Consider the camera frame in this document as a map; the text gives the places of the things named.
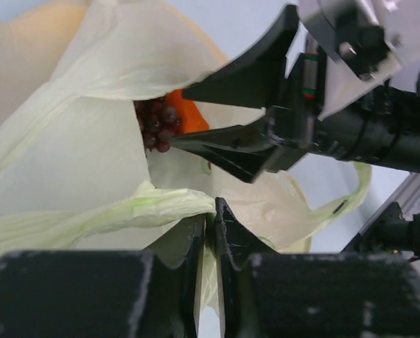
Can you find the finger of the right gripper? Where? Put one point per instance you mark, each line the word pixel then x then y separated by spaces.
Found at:
pixel 243 151

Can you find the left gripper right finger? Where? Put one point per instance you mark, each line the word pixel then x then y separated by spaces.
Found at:
pixel 234 244

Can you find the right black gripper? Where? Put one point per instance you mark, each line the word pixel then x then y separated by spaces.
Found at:
pixel 380 128

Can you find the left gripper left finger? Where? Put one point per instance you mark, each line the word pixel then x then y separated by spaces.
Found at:
pixel 175 287

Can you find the orange fake persimmon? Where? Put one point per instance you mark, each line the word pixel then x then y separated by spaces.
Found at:
pixel 187 110

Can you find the translucent plastic avocado-print bag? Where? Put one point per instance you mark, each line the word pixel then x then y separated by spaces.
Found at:
pixel 73 171

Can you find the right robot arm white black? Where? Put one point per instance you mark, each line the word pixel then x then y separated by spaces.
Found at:
pixel 388 231

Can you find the dark red fake grapes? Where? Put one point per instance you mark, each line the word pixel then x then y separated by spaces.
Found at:
pixel 159 121

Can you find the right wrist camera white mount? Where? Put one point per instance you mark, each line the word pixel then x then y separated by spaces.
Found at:
pixel 360 55

